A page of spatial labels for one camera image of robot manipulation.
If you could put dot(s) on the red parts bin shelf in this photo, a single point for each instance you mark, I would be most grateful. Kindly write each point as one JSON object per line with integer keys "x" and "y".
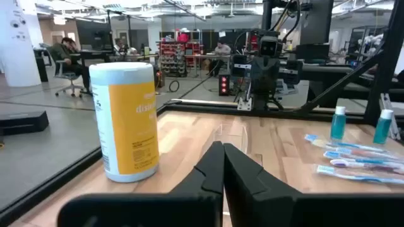
{"x": 172, "y": 60}

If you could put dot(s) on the grey office chair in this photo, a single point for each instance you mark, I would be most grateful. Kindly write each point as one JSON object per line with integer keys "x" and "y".
{"x": 67, "y": 75}

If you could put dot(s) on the black flat floor case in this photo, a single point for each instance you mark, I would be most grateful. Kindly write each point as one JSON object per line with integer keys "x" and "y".
{"x": 22, "y": 123}

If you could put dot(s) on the purple toothbrush in clear wrapper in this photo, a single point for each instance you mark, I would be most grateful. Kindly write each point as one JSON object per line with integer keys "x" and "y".
{"x": 339, "y": 163}

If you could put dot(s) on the large black monitor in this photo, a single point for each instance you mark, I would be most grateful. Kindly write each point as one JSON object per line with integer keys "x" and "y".
{"x": 315, "y": 22}

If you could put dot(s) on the teal mouthwash bottle white cap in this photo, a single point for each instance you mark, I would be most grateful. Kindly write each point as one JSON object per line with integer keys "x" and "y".
{"x": 337, "y": 126}
{"x": 382, "y": 129}

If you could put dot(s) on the yellow wipes canister white lid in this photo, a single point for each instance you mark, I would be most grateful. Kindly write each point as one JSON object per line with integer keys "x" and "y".
{"x": 126, "y": 126}

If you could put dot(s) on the person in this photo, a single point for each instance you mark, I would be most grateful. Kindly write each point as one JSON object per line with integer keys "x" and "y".
{"x": 63, "y": 52}
{"x": 222, "y": 48}
{"x": 119, "y": 45}

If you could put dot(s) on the black aluminium table frame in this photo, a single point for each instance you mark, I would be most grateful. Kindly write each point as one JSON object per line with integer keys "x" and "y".
{"x": 205, "y": 108}

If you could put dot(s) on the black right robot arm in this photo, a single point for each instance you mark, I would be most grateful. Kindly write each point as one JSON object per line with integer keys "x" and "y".
{"x": 263, "y": 101}

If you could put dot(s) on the black computer tower lit fans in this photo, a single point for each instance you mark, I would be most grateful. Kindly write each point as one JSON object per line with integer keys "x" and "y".
{"x": 224, "y": 85}

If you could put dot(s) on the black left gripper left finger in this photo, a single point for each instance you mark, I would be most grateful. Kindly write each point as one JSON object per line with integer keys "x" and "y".
{"x": 189, "y": 208}

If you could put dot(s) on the light office table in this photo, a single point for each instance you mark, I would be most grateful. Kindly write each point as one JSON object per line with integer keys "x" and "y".
{"x": 205, "y": 56}

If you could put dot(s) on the black office desk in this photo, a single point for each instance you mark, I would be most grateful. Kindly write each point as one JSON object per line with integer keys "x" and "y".
{"x": 91, "y": 53}

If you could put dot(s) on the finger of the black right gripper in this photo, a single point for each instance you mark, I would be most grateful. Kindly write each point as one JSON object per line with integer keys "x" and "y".
{"x": 258, "y": 74}
{"x": 272, "y": 74}

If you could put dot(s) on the clear acrylic organizer box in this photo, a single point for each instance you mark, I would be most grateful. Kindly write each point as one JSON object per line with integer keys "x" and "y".
{"x": 233, "y": 135}

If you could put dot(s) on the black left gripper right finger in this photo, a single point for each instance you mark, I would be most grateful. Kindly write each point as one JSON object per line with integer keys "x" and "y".
{"x": 268, "y": 208}

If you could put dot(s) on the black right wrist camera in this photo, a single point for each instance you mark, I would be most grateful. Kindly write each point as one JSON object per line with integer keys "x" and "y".
{"x": 269, "y": 47}

